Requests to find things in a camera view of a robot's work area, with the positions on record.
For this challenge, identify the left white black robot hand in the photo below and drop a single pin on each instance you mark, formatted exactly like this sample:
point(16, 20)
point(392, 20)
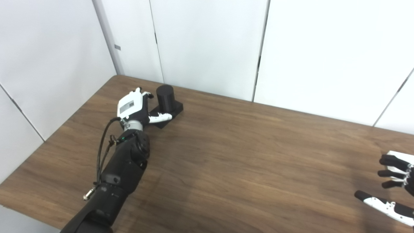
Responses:
point(131, 105)

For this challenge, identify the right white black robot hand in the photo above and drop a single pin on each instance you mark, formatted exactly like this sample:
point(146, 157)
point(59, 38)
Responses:
point(406, 210)

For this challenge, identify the black peg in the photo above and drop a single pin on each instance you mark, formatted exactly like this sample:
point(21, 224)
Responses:
point(165, 97)

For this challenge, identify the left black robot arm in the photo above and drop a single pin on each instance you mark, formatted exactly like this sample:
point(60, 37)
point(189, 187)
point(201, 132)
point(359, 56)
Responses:
point(123, 171)

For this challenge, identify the small grey tag on post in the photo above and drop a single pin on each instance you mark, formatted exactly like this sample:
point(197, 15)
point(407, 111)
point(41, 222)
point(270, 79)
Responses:
point(117, 47)

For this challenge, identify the grey partition post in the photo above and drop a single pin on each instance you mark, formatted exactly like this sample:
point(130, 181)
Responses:
point(108, 35)

